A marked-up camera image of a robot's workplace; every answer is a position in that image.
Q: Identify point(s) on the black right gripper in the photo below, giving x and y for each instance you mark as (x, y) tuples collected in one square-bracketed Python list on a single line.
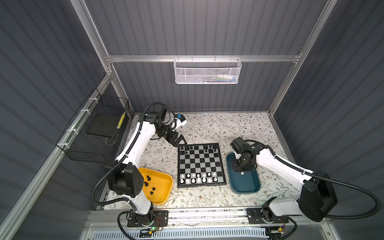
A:
[(236, 168)]

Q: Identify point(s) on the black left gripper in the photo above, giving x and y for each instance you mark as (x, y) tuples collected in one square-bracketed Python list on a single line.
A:
[(176, 143)]

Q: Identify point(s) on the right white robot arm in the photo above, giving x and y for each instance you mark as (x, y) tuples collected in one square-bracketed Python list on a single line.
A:
[(316, 195)]

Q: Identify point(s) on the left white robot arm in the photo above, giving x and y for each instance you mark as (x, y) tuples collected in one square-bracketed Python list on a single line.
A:
[(126, 180)]

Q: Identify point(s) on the teal plastic tray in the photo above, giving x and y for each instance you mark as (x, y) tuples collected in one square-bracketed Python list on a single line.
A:
[(246, 183)]

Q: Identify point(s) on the black white chessboard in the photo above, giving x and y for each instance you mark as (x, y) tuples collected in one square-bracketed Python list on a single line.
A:
[(200, 165)]

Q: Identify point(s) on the yellow plastic tray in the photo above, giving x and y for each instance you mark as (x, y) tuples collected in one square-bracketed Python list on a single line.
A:
[(157, 185)]

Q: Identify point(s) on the white wire mesh basket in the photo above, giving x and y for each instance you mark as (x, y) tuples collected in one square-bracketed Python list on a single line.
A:
[(207, 71)]

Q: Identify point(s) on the black wire basket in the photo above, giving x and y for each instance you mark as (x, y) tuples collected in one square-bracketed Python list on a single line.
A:
[(98, 130)]

